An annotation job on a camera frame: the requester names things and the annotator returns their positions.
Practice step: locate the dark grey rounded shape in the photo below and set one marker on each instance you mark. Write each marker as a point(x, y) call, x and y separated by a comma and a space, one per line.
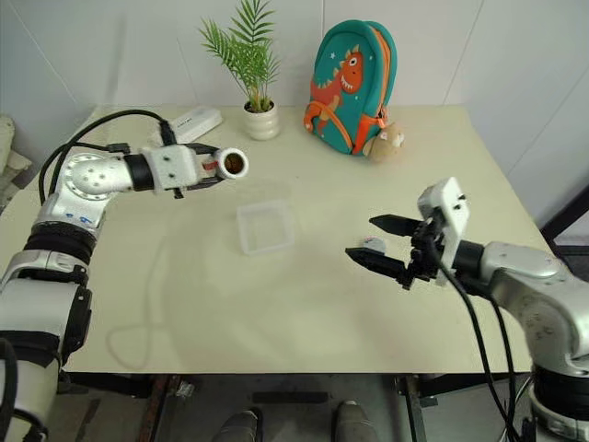
point(237, 428)
point(353, 423)

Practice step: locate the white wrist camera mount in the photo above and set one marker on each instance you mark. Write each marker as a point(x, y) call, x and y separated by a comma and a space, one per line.
point(453, 216)
point(172, 168)

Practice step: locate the green palm plant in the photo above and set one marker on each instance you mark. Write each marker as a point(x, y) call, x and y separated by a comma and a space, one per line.
point(250, 55)

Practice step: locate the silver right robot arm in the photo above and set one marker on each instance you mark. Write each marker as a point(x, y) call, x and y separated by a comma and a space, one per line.
point(529, 285)

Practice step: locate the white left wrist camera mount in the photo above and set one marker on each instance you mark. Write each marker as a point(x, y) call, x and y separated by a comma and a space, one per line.
point(172, 168)

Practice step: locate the small white red object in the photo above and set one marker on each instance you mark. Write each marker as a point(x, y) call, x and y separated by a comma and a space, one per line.
point(373, 244)

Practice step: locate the white ribbed plant pot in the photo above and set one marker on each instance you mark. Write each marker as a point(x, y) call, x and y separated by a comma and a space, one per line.
point(261, 122)

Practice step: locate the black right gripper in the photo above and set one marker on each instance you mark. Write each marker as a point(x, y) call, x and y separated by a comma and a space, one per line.
point(425, 258)

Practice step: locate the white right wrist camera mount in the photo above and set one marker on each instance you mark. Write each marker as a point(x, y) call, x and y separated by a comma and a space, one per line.
point(453, 216)

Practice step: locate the teal dinosaur backpack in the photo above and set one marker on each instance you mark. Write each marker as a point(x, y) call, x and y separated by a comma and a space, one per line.
point(354, 92)

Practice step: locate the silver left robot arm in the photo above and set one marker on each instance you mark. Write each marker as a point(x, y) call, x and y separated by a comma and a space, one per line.
point(92, 177)

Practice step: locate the white rectangular case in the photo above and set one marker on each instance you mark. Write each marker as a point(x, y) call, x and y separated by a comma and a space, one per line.
point(193, 122)

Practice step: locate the black metal rack frame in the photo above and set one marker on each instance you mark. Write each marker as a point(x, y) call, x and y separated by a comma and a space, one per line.
point(570, 216)

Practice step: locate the clear plastic container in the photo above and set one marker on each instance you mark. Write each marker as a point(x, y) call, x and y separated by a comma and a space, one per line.
point(267, 251)

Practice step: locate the brown plush toy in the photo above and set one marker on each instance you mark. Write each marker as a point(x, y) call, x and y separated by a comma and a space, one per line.
point(386, 143)

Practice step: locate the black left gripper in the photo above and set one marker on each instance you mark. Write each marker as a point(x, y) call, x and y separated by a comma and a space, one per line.
point(179, 192)

